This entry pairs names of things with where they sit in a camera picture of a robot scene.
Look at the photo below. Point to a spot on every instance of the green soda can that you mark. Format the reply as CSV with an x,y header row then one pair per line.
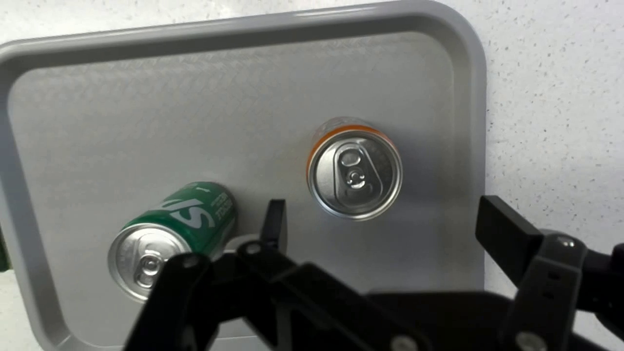
x,y
187,217

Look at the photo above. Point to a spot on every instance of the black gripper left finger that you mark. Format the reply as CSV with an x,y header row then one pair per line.
x,y
187,299

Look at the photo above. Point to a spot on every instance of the orange soda can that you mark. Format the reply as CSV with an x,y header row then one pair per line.
x,y
353,173

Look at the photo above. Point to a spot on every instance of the grey plastic tray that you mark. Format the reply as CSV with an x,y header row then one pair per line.
x,y
161,118

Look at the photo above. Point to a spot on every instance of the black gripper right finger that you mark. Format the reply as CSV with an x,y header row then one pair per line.
x,y
546,286

